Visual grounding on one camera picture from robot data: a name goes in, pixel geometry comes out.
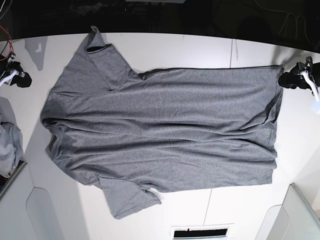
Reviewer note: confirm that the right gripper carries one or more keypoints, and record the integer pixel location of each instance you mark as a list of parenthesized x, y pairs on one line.
[(11, 76)]

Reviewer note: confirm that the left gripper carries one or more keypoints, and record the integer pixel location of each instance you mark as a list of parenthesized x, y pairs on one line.
[(302, 78)]

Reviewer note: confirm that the dark grey t-shirt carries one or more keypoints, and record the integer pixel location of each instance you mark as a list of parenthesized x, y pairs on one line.
[(165, 130)]

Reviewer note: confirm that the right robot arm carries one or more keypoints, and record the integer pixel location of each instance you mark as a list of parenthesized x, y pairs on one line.
[(7, 48)]

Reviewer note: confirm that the light grey clothes pile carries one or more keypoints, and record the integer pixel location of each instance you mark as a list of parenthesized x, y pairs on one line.
[(11, 140)]

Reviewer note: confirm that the left white bin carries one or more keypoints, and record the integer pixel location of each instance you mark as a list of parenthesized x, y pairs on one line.
[(27, 212)]

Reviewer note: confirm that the white bin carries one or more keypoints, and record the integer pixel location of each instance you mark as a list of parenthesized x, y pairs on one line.
[(27, 212), (294, 219)]

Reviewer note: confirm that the right white bin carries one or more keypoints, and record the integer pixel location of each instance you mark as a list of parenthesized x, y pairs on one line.
[(294, 219)]

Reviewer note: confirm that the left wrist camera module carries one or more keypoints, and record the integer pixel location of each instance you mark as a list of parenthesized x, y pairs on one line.
[(316, 107)]

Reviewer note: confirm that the white table cable slot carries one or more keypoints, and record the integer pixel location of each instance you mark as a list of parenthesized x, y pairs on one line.
[(201, 232)]

